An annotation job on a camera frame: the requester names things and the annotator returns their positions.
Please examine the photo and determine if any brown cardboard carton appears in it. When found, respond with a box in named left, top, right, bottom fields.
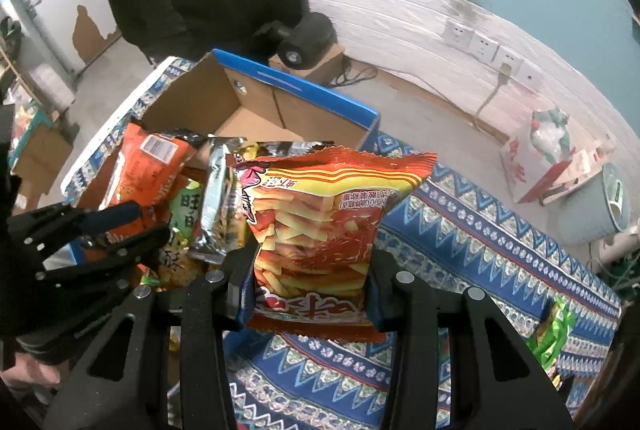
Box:
left=12, top=110, right=76, bottom=196

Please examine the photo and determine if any small brown cardboard box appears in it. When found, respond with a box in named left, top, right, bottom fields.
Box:
left=267, top=42, right=348, bottom=86

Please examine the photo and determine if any orange snack bag white label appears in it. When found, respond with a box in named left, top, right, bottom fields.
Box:
left=100, top=122, right=198, bottom=261

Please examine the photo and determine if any black camera device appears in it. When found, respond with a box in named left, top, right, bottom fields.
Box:
left=255, top=12, right=335, bottom=71

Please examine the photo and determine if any blue patterned tablecloth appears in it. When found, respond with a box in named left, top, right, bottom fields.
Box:
left=60, top=57, right=623, bottom=430

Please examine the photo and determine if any silver foil snack packet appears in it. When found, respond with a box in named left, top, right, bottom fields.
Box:
left=192, top=136, right=251, bottom=263

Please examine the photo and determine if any grey round bin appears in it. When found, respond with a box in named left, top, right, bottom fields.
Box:
left=565, top=162, right=633, bottom=246

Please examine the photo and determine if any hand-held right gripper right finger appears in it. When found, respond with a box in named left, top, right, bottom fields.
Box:
left=367, top=252, right=576, bottom=430

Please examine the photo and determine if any white wall socket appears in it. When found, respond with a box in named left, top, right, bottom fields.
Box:
left=515, top=59, right=546, bottom=86
left=444, top=19, right=473, bottom=48
left=492, top=44, right=523, bottom=71
left=470, top=30, right=500, bottom=60

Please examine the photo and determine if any clear plastic bag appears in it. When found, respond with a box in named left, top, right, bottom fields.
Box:
left=527, top=107, right=576, bottom=166

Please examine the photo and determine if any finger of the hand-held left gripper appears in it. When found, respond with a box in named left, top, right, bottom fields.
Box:
left=7, top=201, right=143, bottom=256
left=35, top=225, right=171, bottom=292

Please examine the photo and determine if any red orange fries snack bag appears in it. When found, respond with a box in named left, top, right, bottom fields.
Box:
left=232, top=147, right=438, bottom=343

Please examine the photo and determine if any white plug with cable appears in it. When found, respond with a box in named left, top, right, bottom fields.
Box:
left=472, top=62, right=516, bottom=131

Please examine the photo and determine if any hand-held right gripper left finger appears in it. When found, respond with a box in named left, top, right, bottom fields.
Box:
left=42, top=244, right=261, bottom=430

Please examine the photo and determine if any dark foil snack packet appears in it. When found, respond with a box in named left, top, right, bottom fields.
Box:
left=240, top=140, right=336, bottom=161

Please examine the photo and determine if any blue-sided cardboard box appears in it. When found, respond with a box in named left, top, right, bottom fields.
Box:
left=70, top=49, right=380, bottom=271

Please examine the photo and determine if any pale cardboard packaging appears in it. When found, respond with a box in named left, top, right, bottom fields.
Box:
left=540, top=135, right=617, bottom=206

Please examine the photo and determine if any person's left hand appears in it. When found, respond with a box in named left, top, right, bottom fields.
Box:
left=0, top=335, right=67, bottom=395

